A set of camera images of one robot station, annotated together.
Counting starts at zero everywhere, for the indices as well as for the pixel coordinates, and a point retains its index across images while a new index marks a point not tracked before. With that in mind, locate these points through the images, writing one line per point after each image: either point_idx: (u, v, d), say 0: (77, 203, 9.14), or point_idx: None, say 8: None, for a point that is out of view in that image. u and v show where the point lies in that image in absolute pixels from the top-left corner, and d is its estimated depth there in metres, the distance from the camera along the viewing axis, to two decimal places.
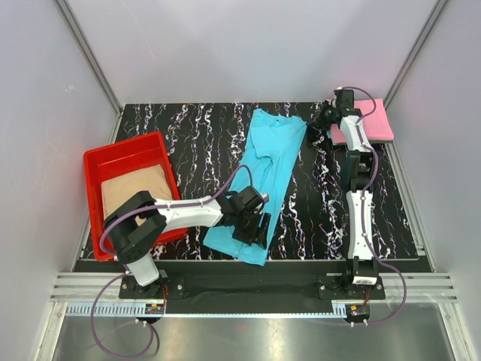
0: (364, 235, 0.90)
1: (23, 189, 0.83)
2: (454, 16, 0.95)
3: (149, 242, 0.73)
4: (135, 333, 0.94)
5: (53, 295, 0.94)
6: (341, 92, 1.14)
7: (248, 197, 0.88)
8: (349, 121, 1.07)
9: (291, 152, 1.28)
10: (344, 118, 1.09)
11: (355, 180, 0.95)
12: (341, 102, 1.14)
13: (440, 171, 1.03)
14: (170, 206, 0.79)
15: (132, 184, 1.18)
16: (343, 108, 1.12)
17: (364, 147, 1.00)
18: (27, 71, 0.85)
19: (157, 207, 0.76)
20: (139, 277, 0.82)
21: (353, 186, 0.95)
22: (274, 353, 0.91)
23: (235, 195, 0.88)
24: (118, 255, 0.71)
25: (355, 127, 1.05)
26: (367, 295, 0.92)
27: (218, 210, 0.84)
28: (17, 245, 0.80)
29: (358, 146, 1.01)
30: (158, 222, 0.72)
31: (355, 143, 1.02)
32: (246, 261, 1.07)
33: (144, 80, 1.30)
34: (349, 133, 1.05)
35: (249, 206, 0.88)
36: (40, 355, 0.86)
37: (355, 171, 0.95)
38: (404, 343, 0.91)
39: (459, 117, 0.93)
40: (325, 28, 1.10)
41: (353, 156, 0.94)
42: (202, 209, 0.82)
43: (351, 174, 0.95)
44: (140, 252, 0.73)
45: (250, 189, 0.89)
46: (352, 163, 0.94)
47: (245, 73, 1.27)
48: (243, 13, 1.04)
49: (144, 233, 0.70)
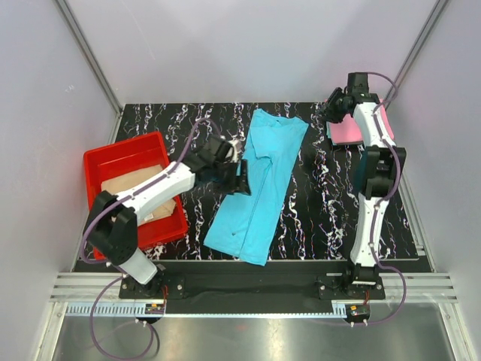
0: (370, 245, 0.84)
1: (23, 189, 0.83)
2: (453, 16, 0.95)
3: (131, 235, 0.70)
4: (135, 333, 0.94)
5: (53, 295, 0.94)
6: (352, 76, 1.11)
7: (216, 147, 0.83)
8: (367, 109, 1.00)
9: (291, 152, 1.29)
10: (359, 104, 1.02)
11: (373, 180, 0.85)
12: (354, 87, 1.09)
13: (440, 171, 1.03)
14: (134, 194, 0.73)
15: (134, 185, 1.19)
16: (356, 93, 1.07)
17: (383, 141, 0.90)
18: (27, 70, 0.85)
19: (121, 202, 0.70)
20: (139, 277, 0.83)
21: (370, 189, 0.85)
22: (275, 353, 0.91)
23: (204, 149, 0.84)
24: (108, 259, 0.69)
25: (372, 116, 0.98)
26: (367, 295, 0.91)
27: (186, 174, 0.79)
28: (17, 245, 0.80)
29: (376, 140, 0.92)
30: (126, 216, 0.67)
31: (372, 135, 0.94)
32: (249, 260, 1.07)
33: (144, 80, 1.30)
34: (365, 124, 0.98)
35: (219, 156, 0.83)
36: (40, 355, 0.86)
37: (373, 170, 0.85)
38: (404, 343, 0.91)
39: (459, 117, 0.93)
40: (325, 29, 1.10)
41: (373, 152, 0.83)
42: (169, 180, 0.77)
43: (367, 174, 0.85)
44: (128, 246, 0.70)
45: (214, 138, 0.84)
46: (370, 161, 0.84)
47: (245, 73, 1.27)
48: (243, 13, 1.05)
49: (119, 232, 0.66)
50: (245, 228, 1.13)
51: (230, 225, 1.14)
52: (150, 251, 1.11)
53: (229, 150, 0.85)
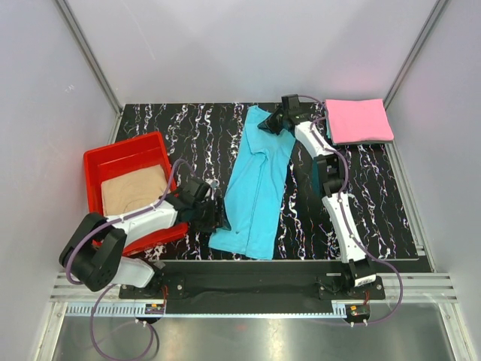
0: (352, 236, 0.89)
1: (23, 189, 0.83)
2: (453, 16, 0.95)
3: (117, 259, 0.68)
4: (135, 333, 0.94)
5: (53, 295, 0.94)
6: (285, 100, 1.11)
7: (195, 188, 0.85)
8: (304, 127, 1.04)
9: (285, 148, 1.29)
10: (297, 125, 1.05)
11: (328, 184, 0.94)
12: (288, 110, 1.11)
13: (440, 171, 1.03)
14: (124, 218, 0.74)
15: (132, 184, 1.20)
16: (293, 115, 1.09)
17: (326, 152, 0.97)
18: (26, 71, 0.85)
19: (110, 222, 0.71)
20: (135, 282, 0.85)
21: (328, 193, 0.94)
22: (275, 353, 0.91)
23: (183, 190, 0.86)
24: (87, 282, 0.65)
25: (311, 132, 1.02)
26: (367, 296, 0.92)
27: (170, 208, 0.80)
28: (17, 244, 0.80)
29: (320, 150, 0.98)
30: (117, 235, 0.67)
31: (316, 148, 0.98)
32: (255, 256, 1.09)
33: (144, 80, 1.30)
34: (307, 139, 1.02)
35: (198, 196, 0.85)
36: (40, 355, 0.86)
37: (326, 175, 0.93)
38: (404, 343, 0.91)
39: (459, 116, 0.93)
40: (325, 29, 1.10)
41: (321, 162, 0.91)
42: (155, 213, 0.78)
43: (322, 181, 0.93)
44: (110, 271, 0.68)
45: (193, 180, 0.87)
46: (321, 170, 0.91)
47: (244, 73, 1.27)
48: (243, 13, 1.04)
49: (107, 251, 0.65)
50: (248, 224, 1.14)
51: (233, 224, 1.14)
52: (150, 251, 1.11)
53: (207, 191, 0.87)
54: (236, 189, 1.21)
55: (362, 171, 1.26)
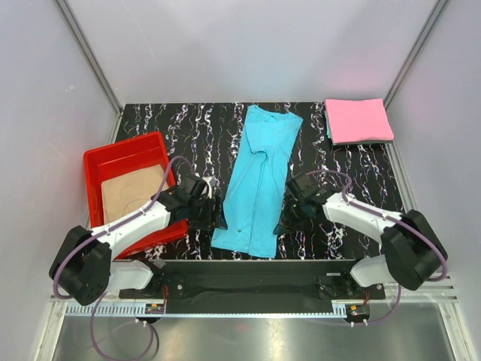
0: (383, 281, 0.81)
1: (23, 189, 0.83)
2: (452, 16, 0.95)
3: (104, 274, 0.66)
4: (135, 333, 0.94)
5: (53, 295, 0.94)
6: (294, 183, 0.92)
7: (190, 185, 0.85)
8: (336, 202, 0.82)
9: (285, 145, 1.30)
10: (325, 204, 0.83)
11: (421, 264, 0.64)
12: (303, 191, 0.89)
13: (440, 170, 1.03)
14: (109, 230, 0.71)
15: (132, 185, 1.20)
16: (312, 194, 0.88)
17: (388, 219, 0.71)
18: (27, 70, 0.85)
19: (95, 238, 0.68)
20: (134, 283, 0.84)
21: (422, 280, 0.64)
22: (274, 353, 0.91)
23: (178, 188, 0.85)
24: (77, 296, 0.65)
25: (350, 204, 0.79)
26: (367, 295, 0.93)
27: (163, 210, 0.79)
28: (17, 244, 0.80)
29: (380, 220, 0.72)
30: (101, 251, 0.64)
31: (371, 219, 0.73)
32: (258, 254, 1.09)
33: (144, 80, 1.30)
34: (349, 215, 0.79)
35: (195, 194, 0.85)
36: (40, 355, 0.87)
37: (409, 253, 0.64)
38: (404, 343, 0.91)
39: (459, 116, 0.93)
40: (325, 29, 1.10)
41: (397, 238, 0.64)
42: (146, 216, 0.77)
43: (412, 262, 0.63)
44: (98, 285, 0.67)
45: (189, 177, 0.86)
46: (400, 247, 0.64)
47: (244, 73, 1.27)
48: (243, 13, 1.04)
49: (92, 268, 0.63)
50: (249, 223, 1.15)
51: (234, 222, 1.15)
52: (150, 251, 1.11)
53: (203, 187, 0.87)
54: (237, 189, 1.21)
55: (362, 171, 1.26)
